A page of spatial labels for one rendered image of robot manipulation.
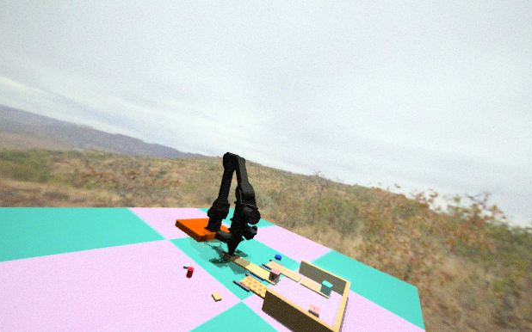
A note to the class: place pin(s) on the yellow strip with orange polka dots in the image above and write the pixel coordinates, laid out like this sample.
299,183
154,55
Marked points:
255,286

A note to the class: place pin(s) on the yellow strip with pink zigzag pattern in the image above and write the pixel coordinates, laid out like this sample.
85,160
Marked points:
277,266

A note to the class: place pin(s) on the red cylinder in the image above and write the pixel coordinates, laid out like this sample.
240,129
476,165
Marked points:
190,272

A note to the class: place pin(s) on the pale yellow striped strip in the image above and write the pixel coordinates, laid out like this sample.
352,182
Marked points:
248,265

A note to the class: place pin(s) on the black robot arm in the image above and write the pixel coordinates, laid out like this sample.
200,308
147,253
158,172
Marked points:
246,205

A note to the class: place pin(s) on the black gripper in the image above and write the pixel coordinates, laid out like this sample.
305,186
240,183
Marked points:
231,238

